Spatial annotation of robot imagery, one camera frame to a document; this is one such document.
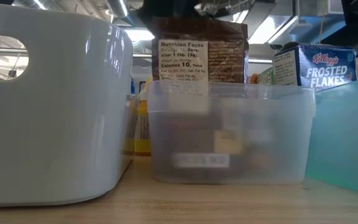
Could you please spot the brown packet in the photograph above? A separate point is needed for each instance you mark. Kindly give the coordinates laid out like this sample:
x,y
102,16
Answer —
x,y
225,56

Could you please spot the orange cereal box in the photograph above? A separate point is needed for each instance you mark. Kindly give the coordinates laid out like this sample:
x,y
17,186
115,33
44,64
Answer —
x,y
253,78

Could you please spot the green Kellogg's cereal box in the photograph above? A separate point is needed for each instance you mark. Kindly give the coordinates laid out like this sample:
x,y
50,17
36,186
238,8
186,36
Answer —
x,y
265,77

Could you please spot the blue-capped dye bottle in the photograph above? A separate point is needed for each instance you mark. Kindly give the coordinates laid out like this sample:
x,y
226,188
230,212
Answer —
x,y
130,124

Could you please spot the linear ceiling light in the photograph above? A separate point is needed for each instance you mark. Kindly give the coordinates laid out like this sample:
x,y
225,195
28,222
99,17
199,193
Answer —
x,y
259,60

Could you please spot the yellow-capped dye bottle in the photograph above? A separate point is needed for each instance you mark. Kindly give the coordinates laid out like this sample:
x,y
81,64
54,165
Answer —
x,y
142,124

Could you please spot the teal plastic bin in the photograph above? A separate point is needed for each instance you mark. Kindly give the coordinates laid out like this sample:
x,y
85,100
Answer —
x,y
346,140

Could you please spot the clear plastic bin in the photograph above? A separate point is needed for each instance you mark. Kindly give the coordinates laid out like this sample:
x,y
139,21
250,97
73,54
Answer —
x,y
284,140

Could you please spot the round silver air duct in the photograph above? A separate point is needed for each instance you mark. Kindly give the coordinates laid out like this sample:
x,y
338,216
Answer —
x,y
118,7

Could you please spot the rectangular silver air duct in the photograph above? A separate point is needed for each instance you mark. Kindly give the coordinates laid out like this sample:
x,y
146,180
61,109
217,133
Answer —
x,y
291,25

